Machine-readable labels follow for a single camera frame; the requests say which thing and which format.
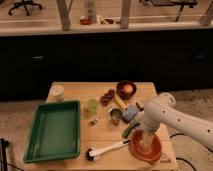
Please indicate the blue grey cloth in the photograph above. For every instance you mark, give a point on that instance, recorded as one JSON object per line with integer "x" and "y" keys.
{"x": 130, "y": 112}

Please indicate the wooden block black handle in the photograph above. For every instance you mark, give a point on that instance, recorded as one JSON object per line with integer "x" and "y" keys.
{"x": 139, "y": 106}

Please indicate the brown grape bunch toy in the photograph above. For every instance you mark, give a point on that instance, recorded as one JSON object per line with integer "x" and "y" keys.
{"x": 107, "y": 97}

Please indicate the yellow wooden rolling pin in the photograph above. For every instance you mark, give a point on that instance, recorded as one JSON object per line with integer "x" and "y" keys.
{"x": 119, "y": 101}

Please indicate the peach toy fruit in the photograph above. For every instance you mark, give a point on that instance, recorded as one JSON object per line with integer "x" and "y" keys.
{"x": 128, "y": 88}

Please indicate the white black dish brush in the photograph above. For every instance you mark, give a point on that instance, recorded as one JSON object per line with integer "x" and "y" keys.
{"x": 91, "y": 154}

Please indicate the dark brown bowl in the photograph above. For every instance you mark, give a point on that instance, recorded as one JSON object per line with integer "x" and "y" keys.
{"x": 120, "y": 90}

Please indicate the small paint brush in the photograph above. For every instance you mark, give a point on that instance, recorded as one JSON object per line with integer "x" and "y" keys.
{"x": 97, "y": 119}

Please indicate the white bottle on shelf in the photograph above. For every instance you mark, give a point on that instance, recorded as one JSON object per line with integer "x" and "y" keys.
{"x": 90, "y": 10}

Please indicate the small metal cup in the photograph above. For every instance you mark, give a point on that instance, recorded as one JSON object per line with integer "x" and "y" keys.
{"x": 116, "y": 116}

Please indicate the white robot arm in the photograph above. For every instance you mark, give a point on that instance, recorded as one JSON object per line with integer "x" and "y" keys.
{"x": 161, "y": 109}

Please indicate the green plastic cup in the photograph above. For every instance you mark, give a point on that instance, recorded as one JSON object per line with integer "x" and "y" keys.
{"x": 92, "y": 106}

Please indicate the red bowl on shelf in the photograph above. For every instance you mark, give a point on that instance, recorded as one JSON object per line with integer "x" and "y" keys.
{"x": 85, "y": 21}

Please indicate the black stand bottom left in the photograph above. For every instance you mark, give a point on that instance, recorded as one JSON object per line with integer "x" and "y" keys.
{"x": 3, "y": 156}

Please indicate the orange plastic bowl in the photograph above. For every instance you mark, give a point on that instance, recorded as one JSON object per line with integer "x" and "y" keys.
{"x": 137, "y": 150}

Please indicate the green plastic tray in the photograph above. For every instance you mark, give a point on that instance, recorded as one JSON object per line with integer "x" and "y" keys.
{"x": 55, "y": 132}

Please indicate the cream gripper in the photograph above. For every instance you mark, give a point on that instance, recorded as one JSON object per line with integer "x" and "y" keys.
{"x": 147, "y": 140}

